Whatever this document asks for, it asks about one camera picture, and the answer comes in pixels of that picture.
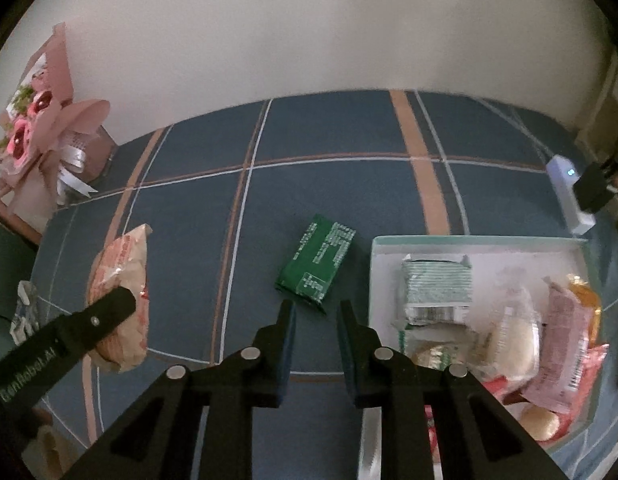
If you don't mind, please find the long red ribbed packet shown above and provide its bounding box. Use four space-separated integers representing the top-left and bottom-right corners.
582 342 610 391

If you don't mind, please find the plaid blue bedsheet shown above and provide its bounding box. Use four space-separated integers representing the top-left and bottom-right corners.
29 89 615 480

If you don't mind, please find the white charger device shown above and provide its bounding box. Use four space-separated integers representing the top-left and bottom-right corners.
545 155 597 236

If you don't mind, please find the white tray with green rim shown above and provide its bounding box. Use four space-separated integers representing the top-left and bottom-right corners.
356 235 602 480

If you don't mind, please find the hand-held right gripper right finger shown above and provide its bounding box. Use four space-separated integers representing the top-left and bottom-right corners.
336 300 572 480

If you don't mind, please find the green snack packet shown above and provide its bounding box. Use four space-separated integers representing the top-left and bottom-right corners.
274 213 358 316

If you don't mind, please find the round cracker packet green stripe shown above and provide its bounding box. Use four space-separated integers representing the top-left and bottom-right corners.
396 327 485 376

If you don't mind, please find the pink paper flower bouquet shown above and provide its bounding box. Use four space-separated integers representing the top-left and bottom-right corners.
0 22 120 231

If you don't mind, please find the pale green striped packet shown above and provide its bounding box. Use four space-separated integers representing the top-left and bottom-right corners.
391 254 475 331

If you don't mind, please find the pink snack packet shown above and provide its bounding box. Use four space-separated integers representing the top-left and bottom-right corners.
522 275 597 415

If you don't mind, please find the clear packet with white ball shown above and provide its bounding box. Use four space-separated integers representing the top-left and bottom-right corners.
469 265 542 386

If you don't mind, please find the small white bun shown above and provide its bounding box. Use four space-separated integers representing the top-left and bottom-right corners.
519 402 562 442

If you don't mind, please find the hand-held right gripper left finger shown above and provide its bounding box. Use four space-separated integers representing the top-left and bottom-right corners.
61 300 297 480

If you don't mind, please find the black plug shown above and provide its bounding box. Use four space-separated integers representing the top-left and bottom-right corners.
573 157 618 213

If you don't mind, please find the orange cake packet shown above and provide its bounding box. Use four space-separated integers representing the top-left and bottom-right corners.
564 274 602 353

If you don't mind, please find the beige snack packet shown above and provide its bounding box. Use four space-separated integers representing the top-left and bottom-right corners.
85 223 154 375

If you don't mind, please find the blue white striped snack packet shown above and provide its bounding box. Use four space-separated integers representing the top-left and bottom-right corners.
9 280 42 346

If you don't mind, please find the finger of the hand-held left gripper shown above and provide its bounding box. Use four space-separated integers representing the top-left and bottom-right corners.
51 286 138 356

